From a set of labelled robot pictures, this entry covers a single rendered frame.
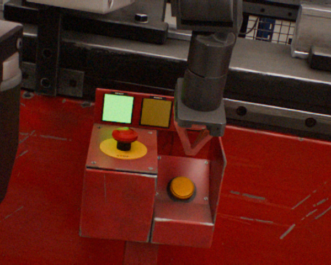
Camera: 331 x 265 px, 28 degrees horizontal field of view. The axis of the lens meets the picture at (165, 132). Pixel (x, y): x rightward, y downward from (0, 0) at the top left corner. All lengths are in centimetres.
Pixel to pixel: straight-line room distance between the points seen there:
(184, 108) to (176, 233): 20
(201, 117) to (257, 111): 29
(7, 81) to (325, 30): 79
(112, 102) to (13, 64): 49
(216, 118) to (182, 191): 18
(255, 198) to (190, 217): 27
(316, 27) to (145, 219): 50
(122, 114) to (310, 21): 40
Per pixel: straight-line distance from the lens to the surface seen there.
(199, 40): 86
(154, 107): 107
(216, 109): 91
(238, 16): 84
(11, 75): 59
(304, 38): 126
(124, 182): 95
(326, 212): 126
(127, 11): 126
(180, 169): 106
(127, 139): 98
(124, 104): 107
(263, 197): 124
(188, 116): 89
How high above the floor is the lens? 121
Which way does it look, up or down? 24 degrees down
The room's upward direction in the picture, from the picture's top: 8 degrees clockwise
